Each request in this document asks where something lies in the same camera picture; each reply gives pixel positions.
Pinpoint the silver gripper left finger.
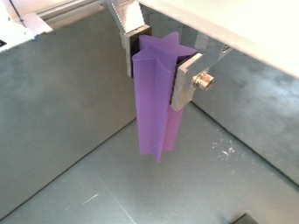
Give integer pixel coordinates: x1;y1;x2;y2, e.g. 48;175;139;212
105;0;152;77

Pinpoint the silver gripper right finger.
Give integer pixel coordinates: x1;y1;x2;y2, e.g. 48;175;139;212
171;38;232;111

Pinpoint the purple star-shaped peg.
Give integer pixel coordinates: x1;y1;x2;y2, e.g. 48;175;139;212
132;31;196;162

